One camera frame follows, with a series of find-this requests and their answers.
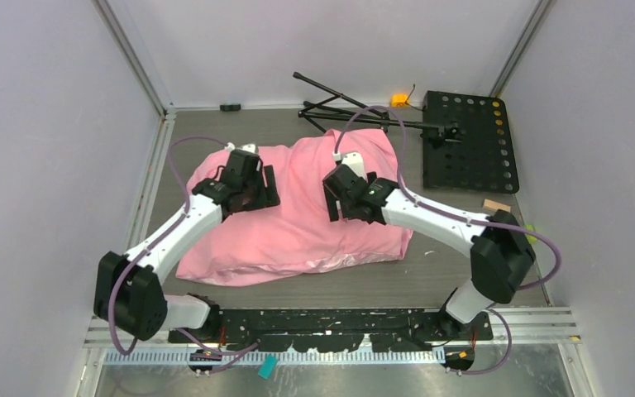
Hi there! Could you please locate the pink pillowcase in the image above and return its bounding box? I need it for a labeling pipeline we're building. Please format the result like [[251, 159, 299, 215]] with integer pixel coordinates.
[[175, 129, 413, 287]]

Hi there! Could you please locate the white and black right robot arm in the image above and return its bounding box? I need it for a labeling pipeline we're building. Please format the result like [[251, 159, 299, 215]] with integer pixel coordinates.
[[322, 164, 536, 340]]

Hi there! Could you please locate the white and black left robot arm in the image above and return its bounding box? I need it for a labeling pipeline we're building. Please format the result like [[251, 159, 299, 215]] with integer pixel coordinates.
[[93, 145, 280, 349]]

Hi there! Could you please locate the orange yellow small device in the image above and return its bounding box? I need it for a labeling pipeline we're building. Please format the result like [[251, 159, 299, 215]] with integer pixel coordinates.
[[389, 93, 410, 108]]

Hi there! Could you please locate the black perforated music stand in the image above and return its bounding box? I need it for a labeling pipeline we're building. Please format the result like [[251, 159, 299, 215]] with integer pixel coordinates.
[[293, 71, 520, 194]]

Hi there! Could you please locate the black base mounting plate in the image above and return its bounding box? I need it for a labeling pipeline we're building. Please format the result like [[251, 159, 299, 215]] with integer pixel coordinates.
[[169, 308, 493, 353]]

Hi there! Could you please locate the wooden block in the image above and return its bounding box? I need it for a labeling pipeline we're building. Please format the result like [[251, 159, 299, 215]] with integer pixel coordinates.
[[482, 198, 512, 213]]

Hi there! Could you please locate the teal tape piece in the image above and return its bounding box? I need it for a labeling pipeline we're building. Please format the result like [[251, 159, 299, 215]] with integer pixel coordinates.
[[258, 354, 279, 380]]

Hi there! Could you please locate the green small block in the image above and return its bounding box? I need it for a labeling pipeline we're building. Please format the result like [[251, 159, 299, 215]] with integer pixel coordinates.
[[524, 224, 537, 244]]

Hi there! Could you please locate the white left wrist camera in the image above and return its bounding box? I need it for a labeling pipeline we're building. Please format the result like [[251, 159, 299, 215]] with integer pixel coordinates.
[[224, 142, 259, 155]]

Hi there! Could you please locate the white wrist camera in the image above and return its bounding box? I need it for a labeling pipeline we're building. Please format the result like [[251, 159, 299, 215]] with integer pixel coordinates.
[[332, 151, 367, 179], [224, 142, 259, 155]]

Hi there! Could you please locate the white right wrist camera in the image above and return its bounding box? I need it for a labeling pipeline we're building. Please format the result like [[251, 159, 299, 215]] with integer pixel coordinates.
[[332, 151, 367, 179]]

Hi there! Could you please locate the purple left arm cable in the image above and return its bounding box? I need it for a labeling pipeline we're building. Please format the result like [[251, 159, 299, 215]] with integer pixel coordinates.
[[107, 136, 236, 357]]

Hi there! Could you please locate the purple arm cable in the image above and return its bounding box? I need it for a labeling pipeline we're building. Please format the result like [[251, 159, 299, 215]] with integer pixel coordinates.
[[332, 105, 563, 291], [107, 136, 236, 357]]

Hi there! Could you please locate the small black wall clip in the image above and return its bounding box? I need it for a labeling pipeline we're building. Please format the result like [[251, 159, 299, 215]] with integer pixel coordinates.
[[219, 103, 241, 112]]

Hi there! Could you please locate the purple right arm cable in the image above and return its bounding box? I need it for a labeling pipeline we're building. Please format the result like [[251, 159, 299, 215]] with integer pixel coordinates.
[[332, 105, 563, 291]]

